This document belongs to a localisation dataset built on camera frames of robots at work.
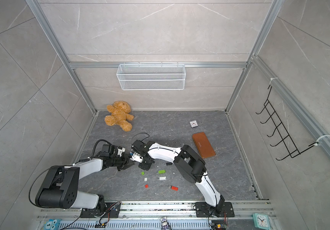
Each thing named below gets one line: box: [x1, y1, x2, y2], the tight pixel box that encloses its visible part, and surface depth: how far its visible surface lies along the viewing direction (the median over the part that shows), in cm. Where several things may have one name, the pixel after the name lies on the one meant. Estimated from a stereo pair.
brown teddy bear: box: [104, 100, 135, 133], surface depth 108 cm
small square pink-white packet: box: [189, 119, 199, 128], surface depth 111 cm
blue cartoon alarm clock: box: [43, 218, 63, 230], surface depth 70 cm
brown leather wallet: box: [191, 131, 216, 159], surface depth 101 cm
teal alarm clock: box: [252, 212, 271, 230], surface depth 70 cm
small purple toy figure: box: [160, 216, 172, 230], surface depth 69 cm
